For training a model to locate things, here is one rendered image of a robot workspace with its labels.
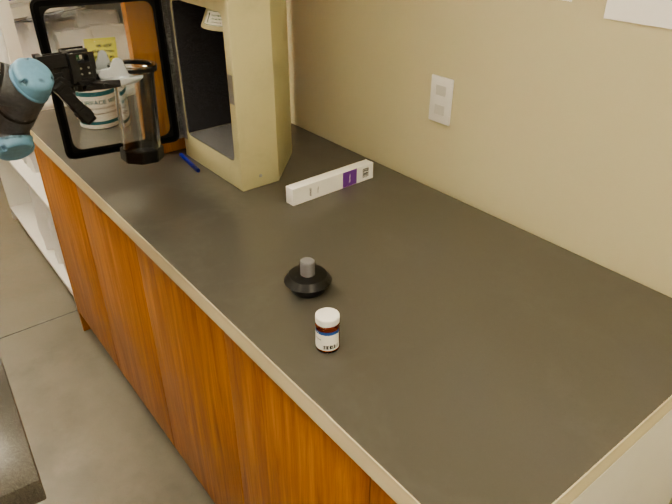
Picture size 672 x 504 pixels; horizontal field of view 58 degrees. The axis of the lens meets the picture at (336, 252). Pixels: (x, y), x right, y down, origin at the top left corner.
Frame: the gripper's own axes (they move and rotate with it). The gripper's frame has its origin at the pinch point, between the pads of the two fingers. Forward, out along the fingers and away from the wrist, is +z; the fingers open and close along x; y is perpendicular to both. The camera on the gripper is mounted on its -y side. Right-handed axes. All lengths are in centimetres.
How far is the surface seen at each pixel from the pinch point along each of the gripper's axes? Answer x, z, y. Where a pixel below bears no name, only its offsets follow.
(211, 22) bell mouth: -2.0, 20.6, 9.6
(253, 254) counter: -42, 5, -30
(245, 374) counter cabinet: -57, -8, -46
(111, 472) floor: 8, -25, -124
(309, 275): -61, 6, -26
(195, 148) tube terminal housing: 11.6, 18.8, -25.7
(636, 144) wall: -89, 62, -5
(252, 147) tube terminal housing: -13.8, 22.5, -18.6
